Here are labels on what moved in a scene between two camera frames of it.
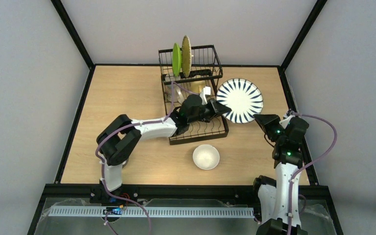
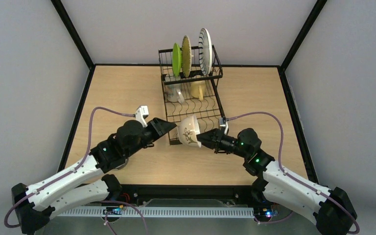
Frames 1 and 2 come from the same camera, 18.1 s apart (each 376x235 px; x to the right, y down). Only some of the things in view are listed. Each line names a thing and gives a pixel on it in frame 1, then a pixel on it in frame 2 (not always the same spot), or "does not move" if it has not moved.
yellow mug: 197,86 does not move
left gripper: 213,108 -> 152,129
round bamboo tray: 186,56 does not move
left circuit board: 114,210 does not move
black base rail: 176,191 does not move
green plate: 176,59 does not move
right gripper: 270,125 -> 218,141
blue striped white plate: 243,97 -> 205,49
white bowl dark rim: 125,163 does not move
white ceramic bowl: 206,157 -> 189,131
